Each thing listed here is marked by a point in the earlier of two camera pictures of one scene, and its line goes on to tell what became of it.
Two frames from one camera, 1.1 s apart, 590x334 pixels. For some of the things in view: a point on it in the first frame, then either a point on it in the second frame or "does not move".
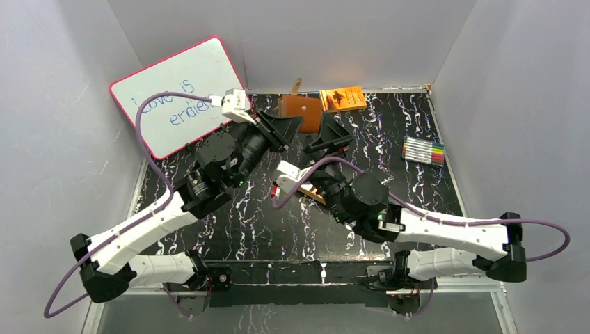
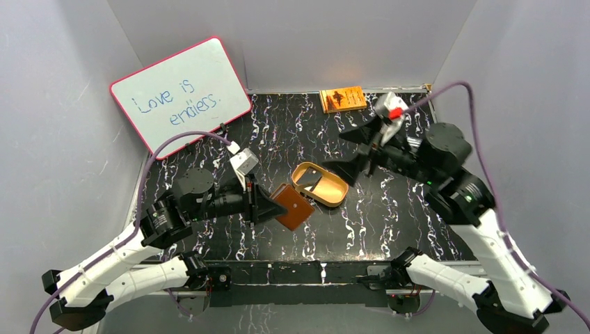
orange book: [342, 99] does not move
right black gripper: [333, 136] to [370, 152]
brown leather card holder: [309, 107] to [298, 209]
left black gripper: [268, 131] to [251, 200]
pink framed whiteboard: [168, 123] does not move
